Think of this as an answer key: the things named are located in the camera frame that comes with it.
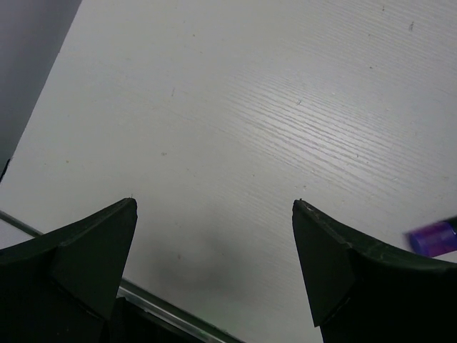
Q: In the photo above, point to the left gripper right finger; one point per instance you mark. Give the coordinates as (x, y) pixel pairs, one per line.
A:
(361, 289)

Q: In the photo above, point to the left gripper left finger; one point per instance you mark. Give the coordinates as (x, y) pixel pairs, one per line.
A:
(62, 286)

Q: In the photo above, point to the purple highlighter marker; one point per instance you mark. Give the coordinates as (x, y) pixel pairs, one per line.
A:
(435, 239)

